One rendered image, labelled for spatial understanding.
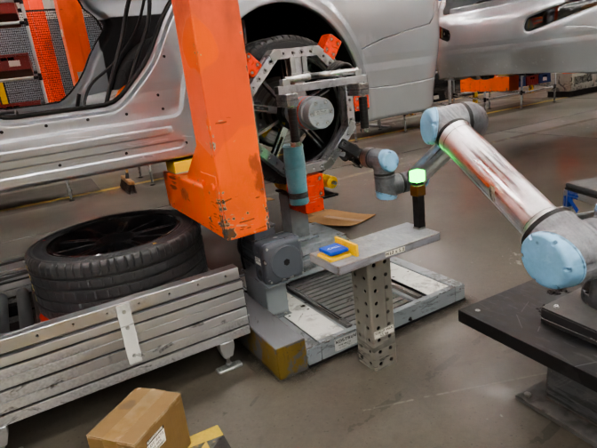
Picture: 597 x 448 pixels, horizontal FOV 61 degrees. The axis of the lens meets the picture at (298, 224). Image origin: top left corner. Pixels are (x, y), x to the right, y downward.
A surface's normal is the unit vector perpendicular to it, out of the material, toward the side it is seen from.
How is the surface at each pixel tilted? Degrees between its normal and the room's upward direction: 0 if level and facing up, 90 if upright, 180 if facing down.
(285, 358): 90
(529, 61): 110
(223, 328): 90
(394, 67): 90
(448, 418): 0
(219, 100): 90
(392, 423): 0
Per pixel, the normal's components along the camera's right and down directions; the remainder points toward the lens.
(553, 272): -0.91, 0.29
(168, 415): 0.93, 0.00
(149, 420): -0.11, -0.95
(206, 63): 0.50, 0.20
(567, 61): -0.47, 0.56
